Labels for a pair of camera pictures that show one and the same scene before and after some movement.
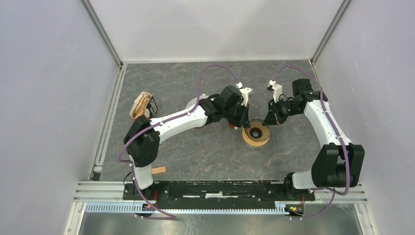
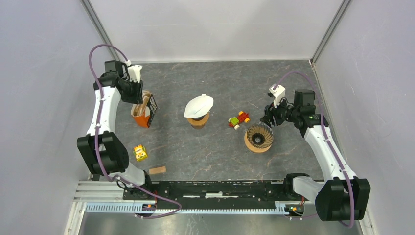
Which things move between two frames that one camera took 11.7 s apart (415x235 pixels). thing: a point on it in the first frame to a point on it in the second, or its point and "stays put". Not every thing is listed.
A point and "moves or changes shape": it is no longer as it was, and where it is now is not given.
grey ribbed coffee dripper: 257,131 moves or changes shape
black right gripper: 273,117 stays put
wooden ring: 251,142 to 254,149
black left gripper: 243,121 to 137,98
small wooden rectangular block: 158,170 stays put
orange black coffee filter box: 144,105 stays put
